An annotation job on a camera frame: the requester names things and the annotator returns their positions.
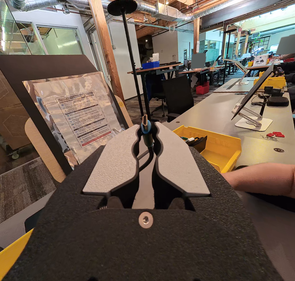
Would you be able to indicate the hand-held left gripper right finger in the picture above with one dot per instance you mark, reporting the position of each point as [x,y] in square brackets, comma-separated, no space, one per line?
[182,167]

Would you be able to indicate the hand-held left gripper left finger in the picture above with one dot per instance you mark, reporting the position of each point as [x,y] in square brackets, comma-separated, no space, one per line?
[110,167]

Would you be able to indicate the yellow plastic bin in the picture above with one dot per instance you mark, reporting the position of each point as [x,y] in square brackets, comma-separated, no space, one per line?
[221,151]
[272,82]
[13,253]

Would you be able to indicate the person's right forearm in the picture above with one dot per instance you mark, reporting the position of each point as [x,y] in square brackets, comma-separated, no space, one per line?
[265,179]

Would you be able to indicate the black bin divider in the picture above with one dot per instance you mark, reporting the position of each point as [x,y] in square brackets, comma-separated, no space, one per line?
[201,147]

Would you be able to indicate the black office chair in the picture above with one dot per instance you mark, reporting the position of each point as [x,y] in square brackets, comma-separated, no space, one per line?
[178,94]

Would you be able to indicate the red bag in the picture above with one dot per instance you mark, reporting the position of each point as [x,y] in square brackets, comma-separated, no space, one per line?
[202,88]

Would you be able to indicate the white tablet stand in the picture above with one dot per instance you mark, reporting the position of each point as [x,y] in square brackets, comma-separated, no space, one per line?
[253,124]

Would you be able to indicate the laminated instruction sheet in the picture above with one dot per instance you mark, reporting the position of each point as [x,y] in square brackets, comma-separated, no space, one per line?
[69,89]

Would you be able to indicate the round desk grommet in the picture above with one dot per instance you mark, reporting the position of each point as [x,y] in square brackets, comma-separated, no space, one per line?
[278,150]

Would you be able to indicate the black tablet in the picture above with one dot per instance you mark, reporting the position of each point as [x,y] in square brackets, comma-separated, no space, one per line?
[252,91]

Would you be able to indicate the wooden top desk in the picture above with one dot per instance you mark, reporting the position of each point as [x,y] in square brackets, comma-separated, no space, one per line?
[156,66]

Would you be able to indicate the blue plastic bin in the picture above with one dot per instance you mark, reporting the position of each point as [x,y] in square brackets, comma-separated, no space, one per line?
[151,65]

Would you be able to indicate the black wrist rest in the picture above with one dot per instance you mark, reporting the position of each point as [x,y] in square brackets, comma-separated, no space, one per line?
[277,102]

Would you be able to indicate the curved white stand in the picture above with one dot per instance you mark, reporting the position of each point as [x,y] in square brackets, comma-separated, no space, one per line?
[235,64]

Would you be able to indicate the black desk device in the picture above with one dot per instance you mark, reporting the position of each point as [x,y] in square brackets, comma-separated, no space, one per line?
[272,91]

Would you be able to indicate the dark sign board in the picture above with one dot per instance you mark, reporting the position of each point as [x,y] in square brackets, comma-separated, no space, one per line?
[46,64]

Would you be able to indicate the white printed box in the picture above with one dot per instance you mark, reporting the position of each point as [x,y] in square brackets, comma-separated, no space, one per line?
[260,60]

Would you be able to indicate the black floor lamp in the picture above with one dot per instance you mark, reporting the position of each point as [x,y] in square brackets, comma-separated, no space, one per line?
[121,5]

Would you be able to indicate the silver ceiling ducts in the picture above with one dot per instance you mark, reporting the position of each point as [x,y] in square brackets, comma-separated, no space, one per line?
[147,7]

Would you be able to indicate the wooden support post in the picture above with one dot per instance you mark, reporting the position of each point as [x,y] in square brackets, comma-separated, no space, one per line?
[100,31]

